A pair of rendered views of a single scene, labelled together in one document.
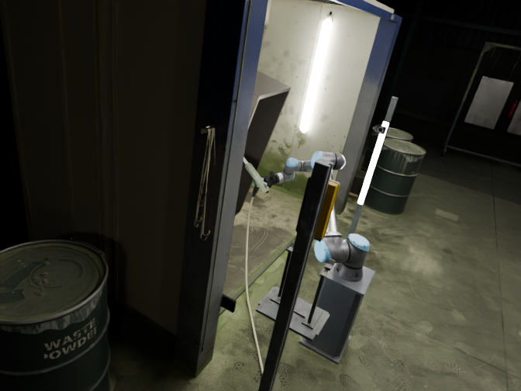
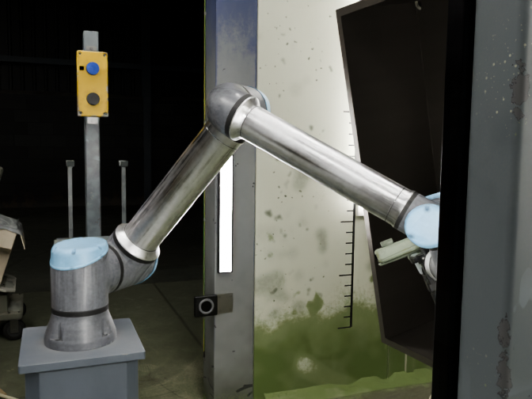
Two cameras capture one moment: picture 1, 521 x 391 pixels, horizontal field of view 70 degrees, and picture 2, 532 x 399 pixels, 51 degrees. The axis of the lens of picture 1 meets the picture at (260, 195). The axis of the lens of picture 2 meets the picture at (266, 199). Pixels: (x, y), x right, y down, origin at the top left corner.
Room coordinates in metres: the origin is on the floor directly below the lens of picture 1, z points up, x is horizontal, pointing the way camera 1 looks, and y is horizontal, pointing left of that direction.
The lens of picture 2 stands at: (3.48, -1.41, 1.18)
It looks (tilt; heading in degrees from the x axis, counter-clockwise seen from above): 5 degrees down; 134
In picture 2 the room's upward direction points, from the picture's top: 1 degrees clockwise
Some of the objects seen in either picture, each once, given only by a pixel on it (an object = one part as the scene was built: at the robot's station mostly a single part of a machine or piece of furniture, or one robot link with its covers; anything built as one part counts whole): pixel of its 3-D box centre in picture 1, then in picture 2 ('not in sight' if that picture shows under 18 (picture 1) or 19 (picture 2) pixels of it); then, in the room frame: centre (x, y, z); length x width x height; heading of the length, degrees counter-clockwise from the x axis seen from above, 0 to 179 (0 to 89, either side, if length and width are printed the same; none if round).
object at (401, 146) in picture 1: (402, 147); not in sight; (4.70, -1.68, 0.86); 0.54 x 0.54 x 0.01
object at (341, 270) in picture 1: (350, 266); (80, 321); (2.08, -0.68, 0.69); 0.19 x 0.19 x 0.10
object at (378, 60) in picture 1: (360, 124); not in sight; (4.30, -0.98, 1.14); 0.18 x 0.18 x 2.29; 65
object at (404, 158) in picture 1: (391, 177); not in sight; (4.70, -1.68, 0.44); 0.59 x 0.58 x 0.89; 169
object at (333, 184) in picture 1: (316, 208); (92, 84); (1.38, -0.24, 1.42); 0.12 x 0.06 x 0.26; 65
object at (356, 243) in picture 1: (354, 250); (81, 271); (2.08, -0.67, 0.83); 0.17 x 0.15 x 0.18; 110
